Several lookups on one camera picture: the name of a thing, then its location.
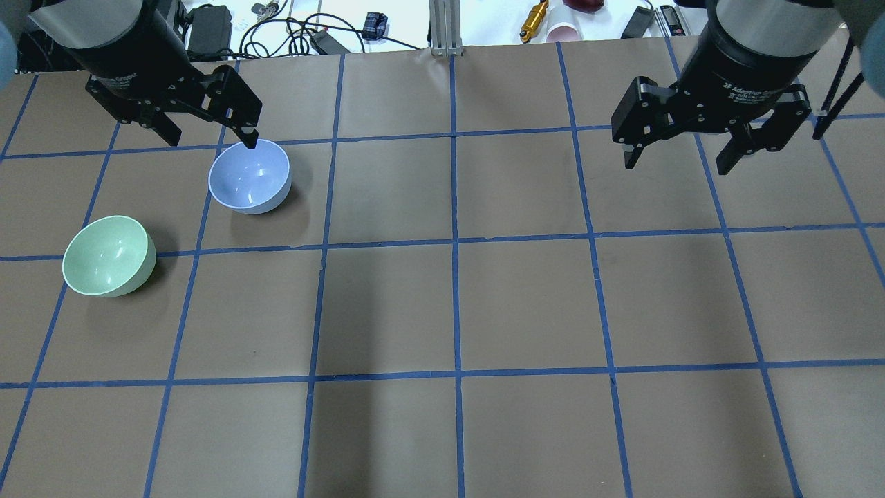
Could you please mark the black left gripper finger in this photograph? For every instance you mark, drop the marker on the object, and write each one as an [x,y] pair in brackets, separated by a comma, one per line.
[224,97]
[129,111]

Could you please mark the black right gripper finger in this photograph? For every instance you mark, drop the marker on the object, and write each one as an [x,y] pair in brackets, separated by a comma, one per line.
[788,113]
[649,113]

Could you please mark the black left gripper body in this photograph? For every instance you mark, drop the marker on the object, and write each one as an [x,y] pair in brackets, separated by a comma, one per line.
[128,50]

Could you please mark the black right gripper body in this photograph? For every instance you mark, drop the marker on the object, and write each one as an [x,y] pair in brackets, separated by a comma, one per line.
[747,66]

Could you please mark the green bowl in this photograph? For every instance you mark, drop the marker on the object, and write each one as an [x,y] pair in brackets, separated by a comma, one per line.
[110,257]

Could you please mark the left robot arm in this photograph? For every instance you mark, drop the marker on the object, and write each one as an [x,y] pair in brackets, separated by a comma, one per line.
[140,71]

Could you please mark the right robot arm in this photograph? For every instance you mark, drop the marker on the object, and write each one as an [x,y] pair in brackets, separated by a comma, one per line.
[741,79]

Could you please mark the blue bowl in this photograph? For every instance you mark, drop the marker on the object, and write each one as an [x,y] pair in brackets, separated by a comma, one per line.
[251,181]

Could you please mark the black power adapter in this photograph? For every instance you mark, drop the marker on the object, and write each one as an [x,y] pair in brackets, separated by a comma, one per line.
[209,31]

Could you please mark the pink cup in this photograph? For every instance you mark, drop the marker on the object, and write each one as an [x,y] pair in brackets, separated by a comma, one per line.
[563,31]

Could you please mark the aluminium frame post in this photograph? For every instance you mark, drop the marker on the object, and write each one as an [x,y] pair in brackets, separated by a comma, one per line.
[445,28]

